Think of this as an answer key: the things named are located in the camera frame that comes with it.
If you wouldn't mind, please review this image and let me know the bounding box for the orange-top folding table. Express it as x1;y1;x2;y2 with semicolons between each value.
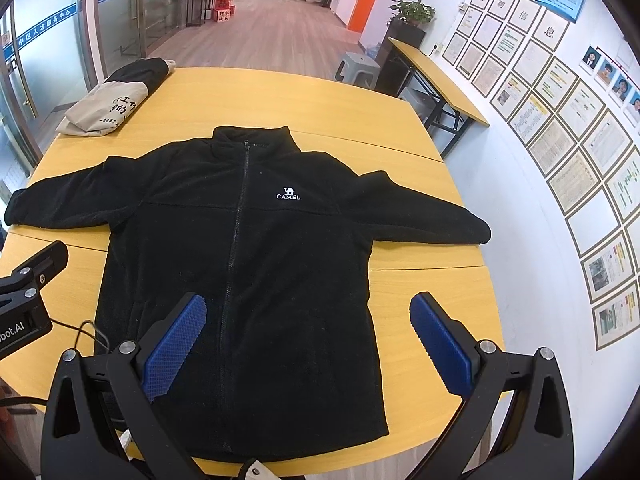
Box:
387;36;491;159

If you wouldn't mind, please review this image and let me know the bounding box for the black cabinet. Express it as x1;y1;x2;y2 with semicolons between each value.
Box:
375;15;427;97

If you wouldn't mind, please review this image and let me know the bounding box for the row of portrait photos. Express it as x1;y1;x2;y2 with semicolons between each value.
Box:
580;45;640;129

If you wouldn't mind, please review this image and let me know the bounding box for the black plant stand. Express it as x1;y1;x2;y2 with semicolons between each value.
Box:
186;0;217;24

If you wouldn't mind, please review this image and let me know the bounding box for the black fleece jacket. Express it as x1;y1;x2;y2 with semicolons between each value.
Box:
4;126;493;463

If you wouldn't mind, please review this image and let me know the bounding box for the thin black cable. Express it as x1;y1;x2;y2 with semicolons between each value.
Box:
47;319;114;354

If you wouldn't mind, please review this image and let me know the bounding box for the wall of framed notices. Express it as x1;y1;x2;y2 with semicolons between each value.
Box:
442;0;640;351

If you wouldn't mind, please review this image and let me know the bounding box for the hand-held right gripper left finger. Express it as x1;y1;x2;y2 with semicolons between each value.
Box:
40;292;221;480

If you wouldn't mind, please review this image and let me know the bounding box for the black folded garment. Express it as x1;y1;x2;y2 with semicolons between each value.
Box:
102;57;177;98

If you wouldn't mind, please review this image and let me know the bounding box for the grey plastic stool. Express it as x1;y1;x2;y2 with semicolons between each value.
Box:
335;52;381;86

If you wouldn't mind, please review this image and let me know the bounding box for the bushy potted green plant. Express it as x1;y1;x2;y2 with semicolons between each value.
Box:
390;0;436;28

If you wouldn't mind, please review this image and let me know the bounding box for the beige folded printed garment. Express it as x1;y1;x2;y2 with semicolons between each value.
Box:
55;80;151;139

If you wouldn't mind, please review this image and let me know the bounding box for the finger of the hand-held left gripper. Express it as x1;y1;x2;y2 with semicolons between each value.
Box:
0;240;69;311

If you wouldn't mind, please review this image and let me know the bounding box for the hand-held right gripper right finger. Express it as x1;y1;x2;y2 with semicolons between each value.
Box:
409;291;576;480

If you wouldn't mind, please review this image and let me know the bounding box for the metal door handle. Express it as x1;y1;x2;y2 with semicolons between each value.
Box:
7;35;39;119

